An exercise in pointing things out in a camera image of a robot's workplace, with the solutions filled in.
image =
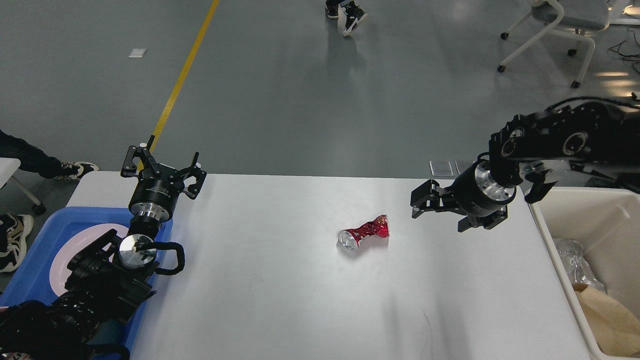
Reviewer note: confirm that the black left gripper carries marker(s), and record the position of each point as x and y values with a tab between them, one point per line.
157	191

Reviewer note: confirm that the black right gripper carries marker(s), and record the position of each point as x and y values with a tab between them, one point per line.
475	191

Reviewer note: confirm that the crushed red soda can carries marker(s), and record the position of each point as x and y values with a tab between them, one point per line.
351	238

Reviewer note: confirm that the pink plate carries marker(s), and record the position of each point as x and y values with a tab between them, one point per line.
58	272

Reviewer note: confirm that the brown paper bag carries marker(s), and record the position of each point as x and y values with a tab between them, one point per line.
615	328

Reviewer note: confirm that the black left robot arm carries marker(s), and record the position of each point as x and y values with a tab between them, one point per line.
109	277

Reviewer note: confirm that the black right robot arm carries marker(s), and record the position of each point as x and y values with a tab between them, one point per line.
590	135

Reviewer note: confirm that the floor outlet cover plates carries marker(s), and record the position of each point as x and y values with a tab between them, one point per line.
448	169

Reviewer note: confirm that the foil piece in bin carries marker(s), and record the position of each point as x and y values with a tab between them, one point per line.
577	268

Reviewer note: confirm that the beige plastic bin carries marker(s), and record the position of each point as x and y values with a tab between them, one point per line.
606	222

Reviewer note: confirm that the white chair at left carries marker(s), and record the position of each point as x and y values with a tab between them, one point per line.
8	168

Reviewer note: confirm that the seated person leg left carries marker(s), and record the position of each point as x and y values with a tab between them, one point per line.
15	228

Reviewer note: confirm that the blue plastic tray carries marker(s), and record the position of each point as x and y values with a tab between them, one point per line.
43	273

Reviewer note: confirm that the white office chair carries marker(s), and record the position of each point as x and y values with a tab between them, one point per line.
569	19

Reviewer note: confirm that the person in black trousers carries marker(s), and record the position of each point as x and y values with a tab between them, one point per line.
347	13

